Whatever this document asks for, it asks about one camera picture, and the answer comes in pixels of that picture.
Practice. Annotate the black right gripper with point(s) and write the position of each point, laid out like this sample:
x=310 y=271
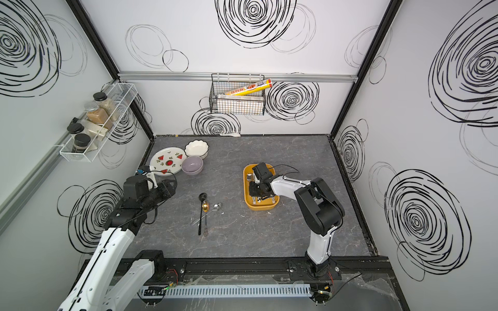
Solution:
x=251 y=189

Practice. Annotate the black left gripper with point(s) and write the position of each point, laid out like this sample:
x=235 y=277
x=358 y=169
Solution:
x=168 y=190

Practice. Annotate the silver spoon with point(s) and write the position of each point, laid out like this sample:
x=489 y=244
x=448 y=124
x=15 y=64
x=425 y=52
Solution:
x=214 y=208

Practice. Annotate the gold bowl spoon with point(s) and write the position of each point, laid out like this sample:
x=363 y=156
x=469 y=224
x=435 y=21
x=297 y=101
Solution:
x=205 y=215

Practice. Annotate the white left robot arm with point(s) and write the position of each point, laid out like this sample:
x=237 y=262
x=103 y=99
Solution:
x=93 y=290

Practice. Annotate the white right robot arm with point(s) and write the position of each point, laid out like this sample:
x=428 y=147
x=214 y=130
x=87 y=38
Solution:
x=320 y=208

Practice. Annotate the yellow storage box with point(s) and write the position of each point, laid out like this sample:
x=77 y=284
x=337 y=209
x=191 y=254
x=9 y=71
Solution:
x=256 y=203

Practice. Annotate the black ladle spoon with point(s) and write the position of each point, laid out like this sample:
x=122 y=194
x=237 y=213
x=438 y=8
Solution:
x=202 y=197

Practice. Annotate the yellow foil wrap box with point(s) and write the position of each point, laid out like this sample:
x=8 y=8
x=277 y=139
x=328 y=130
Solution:
x=251 y=88

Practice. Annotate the watermelon pattern plate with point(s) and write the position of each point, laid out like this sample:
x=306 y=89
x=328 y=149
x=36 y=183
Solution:
x=167 y=161

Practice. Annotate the purple bowl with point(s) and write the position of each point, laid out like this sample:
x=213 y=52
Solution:
x=193 y=165

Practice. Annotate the white scalloped bowl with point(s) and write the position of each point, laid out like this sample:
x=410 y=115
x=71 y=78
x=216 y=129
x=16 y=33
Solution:
x=197 y=148

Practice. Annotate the spice jar black lid nearest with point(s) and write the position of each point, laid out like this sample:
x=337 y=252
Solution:
x=81 y=142

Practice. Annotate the spice jar black lid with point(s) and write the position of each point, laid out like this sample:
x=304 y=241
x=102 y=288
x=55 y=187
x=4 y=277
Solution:
x=81 y=142
x=75 y=128
x=106 y=103

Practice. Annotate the spice jar brown contents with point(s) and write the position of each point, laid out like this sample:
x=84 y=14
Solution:
x=96 y=114

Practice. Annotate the spice jar black lid front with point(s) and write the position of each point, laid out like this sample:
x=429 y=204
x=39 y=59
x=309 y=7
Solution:
x=75 y=128

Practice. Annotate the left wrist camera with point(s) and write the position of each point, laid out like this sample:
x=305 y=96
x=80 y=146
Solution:
x=148 y=171

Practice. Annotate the clear wall shelf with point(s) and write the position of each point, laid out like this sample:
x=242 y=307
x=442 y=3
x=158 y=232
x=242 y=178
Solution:
x=109 y=144

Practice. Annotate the black wire basket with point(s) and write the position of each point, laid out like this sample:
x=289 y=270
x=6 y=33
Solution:
x=222 y=103

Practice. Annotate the white cable duct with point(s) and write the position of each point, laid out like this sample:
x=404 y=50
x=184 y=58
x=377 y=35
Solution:
x=226 y=291

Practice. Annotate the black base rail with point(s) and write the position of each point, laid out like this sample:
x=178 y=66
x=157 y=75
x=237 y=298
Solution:
x=180 y=271

